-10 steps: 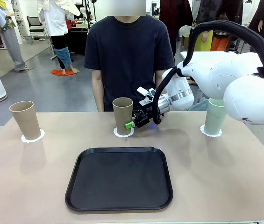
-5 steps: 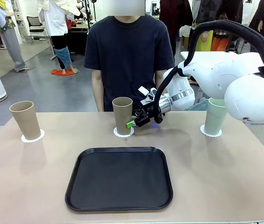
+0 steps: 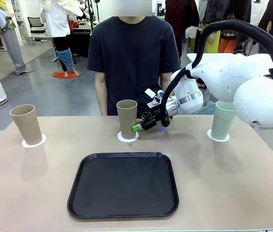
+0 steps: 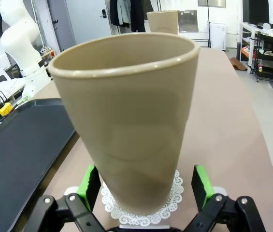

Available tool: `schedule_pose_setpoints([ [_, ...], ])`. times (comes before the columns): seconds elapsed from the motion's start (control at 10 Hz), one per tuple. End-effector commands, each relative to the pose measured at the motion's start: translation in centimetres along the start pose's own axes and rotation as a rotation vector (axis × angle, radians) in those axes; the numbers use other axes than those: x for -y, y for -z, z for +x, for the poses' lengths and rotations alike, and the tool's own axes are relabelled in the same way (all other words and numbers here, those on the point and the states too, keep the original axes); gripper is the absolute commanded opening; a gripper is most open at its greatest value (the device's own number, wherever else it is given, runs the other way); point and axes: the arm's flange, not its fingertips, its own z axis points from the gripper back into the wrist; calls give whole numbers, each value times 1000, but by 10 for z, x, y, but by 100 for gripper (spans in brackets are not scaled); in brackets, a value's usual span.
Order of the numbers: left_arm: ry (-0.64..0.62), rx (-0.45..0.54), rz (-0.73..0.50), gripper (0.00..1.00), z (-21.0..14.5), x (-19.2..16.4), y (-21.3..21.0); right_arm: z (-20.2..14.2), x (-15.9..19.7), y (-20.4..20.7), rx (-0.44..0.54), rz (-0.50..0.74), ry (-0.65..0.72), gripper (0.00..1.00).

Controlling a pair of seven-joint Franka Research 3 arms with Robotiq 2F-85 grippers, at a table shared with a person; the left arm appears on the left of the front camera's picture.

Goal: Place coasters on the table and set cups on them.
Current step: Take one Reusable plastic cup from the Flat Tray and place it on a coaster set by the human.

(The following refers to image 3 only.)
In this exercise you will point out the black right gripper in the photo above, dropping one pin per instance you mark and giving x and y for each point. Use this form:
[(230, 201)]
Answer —
[(152, 116)]

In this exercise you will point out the brown tall cup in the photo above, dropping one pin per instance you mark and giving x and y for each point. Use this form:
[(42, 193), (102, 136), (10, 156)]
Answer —
[(126, 118), (27, 125)]

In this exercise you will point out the white scalloped paper coaster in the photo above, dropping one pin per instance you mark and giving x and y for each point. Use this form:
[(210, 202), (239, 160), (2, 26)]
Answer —
[(40, 144), (120, 139), (210, 137)]

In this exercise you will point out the light green tall cup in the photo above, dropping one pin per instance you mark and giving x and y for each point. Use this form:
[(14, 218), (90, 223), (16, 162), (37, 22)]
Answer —
[(220, 123)]

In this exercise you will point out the person's right forearm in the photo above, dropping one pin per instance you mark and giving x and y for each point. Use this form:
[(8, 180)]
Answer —
[(101, 96)]

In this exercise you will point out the person's left forearm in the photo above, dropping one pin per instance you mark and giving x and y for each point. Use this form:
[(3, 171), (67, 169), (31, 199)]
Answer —
[(165, 79)]

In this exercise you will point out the blue-grey cloth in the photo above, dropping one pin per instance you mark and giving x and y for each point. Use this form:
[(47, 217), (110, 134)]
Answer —
[(207, 110)]

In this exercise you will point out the black plastic tray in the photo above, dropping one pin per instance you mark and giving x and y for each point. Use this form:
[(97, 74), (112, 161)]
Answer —
[(121, 188)]

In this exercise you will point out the person in dark T-shirt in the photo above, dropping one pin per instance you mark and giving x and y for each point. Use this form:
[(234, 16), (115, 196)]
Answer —
[(131, 48)]

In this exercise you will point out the orange cloth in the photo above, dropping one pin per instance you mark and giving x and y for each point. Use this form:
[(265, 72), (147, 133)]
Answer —
[(59, 74)]

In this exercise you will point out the cardboard box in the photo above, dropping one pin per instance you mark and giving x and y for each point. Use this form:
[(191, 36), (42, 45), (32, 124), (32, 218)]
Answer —
[(191, 43)]

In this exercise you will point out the dark workbench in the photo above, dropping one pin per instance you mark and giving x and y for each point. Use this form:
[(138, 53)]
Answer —
[(83, 43)]

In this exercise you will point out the white table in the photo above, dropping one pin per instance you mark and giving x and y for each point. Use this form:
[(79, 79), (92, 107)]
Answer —
[(220, 57)]

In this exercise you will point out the black tripod stand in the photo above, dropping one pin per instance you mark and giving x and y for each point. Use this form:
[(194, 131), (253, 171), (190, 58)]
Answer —
[(92, 24)]

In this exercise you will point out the mannequin with yellow skirt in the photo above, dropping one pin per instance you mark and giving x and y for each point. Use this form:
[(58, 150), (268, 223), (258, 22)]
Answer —
[(214, 43)]

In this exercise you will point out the mannequin in dark red dress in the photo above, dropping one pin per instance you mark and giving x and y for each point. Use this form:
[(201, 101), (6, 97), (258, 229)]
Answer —
[(177, 14)]

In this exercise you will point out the mannequin with orange trousers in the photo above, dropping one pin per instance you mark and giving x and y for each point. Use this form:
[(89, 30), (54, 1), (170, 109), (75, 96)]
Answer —
[(226, 46)]

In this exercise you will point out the black office chair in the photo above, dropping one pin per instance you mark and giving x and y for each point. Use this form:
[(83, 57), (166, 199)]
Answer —
[(36, 23)]

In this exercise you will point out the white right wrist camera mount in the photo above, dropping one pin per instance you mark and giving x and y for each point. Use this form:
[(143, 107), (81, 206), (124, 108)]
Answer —
[(159, 95)]

